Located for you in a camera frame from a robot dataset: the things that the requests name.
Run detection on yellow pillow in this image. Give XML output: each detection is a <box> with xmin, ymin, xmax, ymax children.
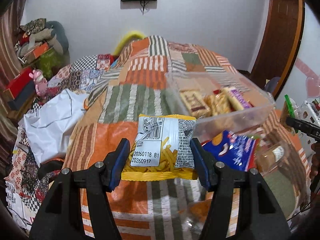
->
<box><xmin>113</xmin><ymin>30</ymin><xmax>146</xmax><ymax>56</ymax></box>

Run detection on yellow fries snack bag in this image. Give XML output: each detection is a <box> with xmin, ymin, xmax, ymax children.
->
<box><xmin>121</xmin><ymin>114</ymin><xmax>197</xmax><ymax>181</ymax></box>

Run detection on person's right hand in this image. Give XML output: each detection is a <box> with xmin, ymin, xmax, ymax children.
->
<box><xmin>309</xmin><ymin>142</ymin><xmax>320</xmax><ymax>180</ymax></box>

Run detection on patchwork striped quilt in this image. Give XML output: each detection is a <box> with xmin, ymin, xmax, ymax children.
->
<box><xmin>62</xmin><ymin>35</ymin><xmax>309</xmax><ymax>240</ymax></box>

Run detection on white sticker-covered suitcase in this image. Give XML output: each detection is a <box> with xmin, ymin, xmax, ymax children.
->
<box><xmin>296</xmin><ymin>101</ymin><xmax>319</xmax><ymax>142</ymax></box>

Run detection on grey plush cushion pile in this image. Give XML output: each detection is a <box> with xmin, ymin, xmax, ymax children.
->
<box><xmin>15</xmin><ymin>18</ymin><xmax>69</xmax><ymax>59</ymax></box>

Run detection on blue snack bag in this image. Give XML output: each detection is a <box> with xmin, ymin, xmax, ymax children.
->
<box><xmin>202</xmin><ymin>130</ymin><xmax>259</xmax><ymax>171</ymax></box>

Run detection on striped red curtain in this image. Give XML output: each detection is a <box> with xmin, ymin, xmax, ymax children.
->
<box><xmin>1</xmin><ymin>0</ymin><xmax>26</xmax><ymax>164</ymax></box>

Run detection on white plastic bag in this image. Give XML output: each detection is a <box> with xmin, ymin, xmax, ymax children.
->
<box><xmin>23</xmin><ymin>89</ymin><xmax>88</xmax><ymax>165</ymax></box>

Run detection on pink plush toy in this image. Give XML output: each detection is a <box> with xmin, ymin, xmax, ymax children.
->
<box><xmin>29</xmin><ymin>69</ymin><xmax>48</xmax><ymax>98</ymax></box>

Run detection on purple biscuit pack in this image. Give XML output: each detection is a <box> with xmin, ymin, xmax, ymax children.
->
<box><xmin>221</xmin><ymin>87</ymin><xmax>252</xmax><ymax>111</ymax></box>

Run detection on long biscuit pack orange ends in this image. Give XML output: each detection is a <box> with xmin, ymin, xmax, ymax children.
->
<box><xmin>204</xmin><ymin>93</ymin><xmax>232</xmax><ymax>116</ymax></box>

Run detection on brown biscuit pack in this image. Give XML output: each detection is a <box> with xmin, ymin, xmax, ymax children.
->
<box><xmin>180</xmin><ymin>90</ymin><xmax>211</xmax><ymax>119</ymax></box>

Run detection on dark blue box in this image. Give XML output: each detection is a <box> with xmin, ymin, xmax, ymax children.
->
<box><xmin>7</xmin><ymin>81</ymin><xmax>36</xmax><ymax>111</ymax></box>

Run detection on green patterned box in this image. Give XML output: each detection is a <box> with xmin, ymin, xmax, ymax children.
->
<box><xmin>35</xmin><ymin>48</ymin><xmax>64</xmax><ymax>80</ymax></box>

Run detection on round cracker roll pack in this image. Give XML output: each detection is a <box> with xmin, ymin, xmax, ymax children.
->
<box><xmin>255</xmin><ymin>141</ymin><xmax>290</xmax><ymax>176</ymax></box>

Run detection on orange shoe box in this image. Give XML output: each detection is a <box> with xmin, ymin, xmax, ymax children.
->
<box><xmin>24</xmin><ymin>42</ymin><xmax>49</xmax><ymax>63</ymax></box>

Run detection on clear plastic storage box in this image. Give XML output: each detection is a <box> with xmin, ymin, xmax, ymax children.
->
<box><xmin>165</xmin><ymin>71</ymin><xmax>276</xmax><ymax>141</ymax></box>

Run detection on red gift box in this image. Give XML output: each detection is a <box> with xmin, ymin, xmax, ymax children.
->
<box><xmin>3</xmin><ymin>66</ymin><xmax>33</xmax><ymax>100</ymax></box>

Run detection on clear cookie bag green clip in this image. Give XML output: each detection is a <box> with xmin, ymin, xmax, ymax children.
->
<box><xmin>279</xmin><ymin>94</ymin><xmax>299</xmax><ymax>135</ymax></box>

